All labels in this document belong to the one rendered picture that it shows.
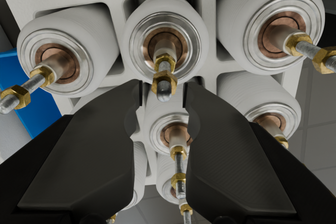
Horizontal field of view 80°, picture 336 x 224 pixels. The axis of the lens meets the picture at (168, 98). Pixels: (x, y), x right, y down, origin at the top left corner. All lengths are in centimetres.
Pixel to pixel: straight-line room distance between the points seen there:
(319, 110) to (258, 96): 43
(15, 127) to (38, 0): 31
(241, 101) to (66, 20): 22
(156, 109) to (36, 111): 35
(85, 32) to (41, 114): 36
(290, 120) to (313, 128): 43
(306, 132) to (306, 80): 18
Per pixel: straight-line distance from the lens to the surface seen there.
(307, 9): 25
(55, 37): 24
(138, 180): 37
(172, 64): 17
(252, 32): 23
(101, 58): 24
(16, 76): 52
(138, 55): 22
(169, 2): 21
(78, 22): 25
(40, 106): 56
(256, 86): 29
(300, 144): 75
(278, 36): 22
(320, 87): 65
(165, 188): 36
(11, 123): 55
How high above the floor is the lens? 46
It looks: 59 degrees down
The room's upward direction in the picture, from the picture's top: 180 degrees clockwise
